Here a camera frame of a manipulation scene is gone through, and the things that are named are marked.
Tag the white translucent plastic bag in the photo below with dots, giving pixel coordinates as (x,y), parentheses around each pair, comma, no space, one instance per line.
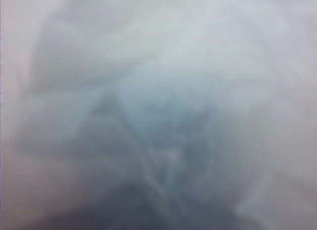
(158,96)

